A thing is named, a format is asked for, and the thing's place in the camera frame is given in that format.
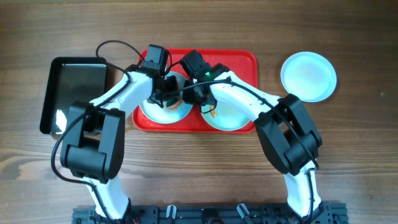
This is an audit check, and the red plastic tray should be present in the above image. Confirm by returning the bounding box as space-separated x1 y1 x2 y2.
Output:
131 49 257 134

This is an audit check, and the green orange sponge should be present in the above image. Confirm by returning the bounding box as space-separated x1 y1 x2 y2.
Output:
167 100 183 110

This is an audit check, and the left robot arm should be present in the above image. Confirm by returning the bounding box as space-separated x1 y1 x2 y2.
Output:
51 45 177 223

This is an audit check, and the white plate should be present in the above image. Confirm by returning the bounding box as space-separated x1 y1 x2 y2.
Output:
280 52 338 103
200 101 251 131
139 72 193 124

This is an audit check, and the white plate top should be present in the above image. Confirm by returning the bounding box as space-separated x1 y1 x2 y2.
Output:
280 52 338 103

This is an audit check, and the black rectangular water tray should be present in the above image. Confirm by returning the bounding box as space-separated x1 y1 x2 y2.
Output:
39 57 108 134

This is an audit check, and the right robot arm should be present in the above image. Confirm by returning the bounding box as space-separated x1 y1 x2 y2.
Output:
180 50 322 223

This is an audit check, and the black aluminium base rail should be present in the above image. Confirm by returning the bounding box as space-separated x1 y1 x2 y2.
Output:
72 202 348 224

